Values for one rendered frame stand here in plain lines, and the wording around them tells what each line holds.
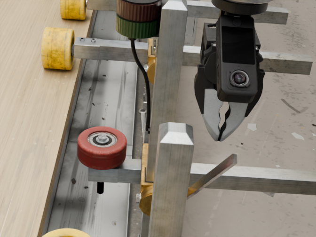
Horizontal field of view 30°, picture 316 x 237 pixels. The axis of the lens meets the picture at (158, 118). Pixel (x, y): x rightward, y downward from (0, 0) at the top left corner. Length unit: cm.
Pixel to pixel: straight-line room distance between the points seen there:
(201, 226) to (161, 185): 156
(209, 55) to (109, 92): 92
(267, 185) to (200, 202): 127
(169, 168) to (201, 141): 200
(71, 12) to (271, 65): 47
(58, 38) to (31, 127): 21
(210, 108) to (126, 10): 17
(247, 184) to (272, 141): 170
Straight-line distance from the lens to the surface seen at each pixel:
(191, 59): 114
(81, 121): 153
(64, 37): 113
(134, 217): 112
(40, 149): 94
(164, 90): 84
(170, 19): 79
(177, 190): 62
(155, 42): 82
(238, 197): 233
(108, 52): 114
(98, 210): 125
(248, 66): 72
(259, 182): 100
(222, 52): 72
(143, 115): 140
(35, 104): 106
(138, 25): 78
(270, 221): 226
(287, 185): 101
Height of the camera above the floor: 145
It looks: 32 degrees down
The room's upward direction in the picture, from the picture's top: 6 degrees clockwise
